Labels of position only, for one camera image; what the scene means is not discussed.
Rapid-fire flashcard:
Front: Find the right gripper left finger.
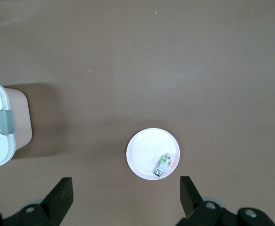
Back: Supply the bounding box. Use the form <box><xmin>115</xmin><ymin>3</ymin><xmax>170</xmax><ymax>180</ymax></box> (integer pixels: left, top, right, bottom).
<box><xmin>17</xmin><ymin>177</ymin><xmax>74</xmax><ymax>226</ymax></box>

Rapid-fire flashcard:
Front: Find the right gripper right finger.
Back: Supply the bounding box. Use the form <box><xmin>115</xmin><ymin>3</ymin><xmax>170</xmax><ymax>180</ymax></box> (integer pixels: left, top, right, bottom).
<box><xmin>178</xmin><ymin>175</ymin><xmax>224</xmax><ymax>226</ymax></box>

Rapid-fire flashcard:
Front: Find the pink round plate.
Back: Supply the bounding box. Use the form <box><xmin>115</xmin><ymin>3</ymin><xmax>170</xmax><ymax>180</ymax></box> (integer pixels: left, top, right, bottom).
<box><xmin>126</xmin><ymin>128</ymin><xmax>181</xmax><ymax>181</ymax></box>

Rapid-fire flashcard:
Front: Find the brown table cover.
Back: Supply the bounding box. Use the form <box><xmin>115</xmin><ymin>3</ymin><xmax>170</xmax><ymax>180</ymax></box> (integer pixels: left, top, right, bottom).
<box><xmin>0</xmin><ymin>0</ymin><xmax>275</xmax><ymax>226</ymax></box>

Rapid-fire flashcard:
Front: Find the white green switch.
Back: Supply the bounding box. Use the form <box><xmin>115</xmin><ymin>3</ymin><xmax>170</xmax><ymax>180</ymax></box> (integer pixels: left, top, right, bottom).
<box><xmin>154</xmin><ymin>152</ymin><xmax>173</xmax><ymax>177</ymax></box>

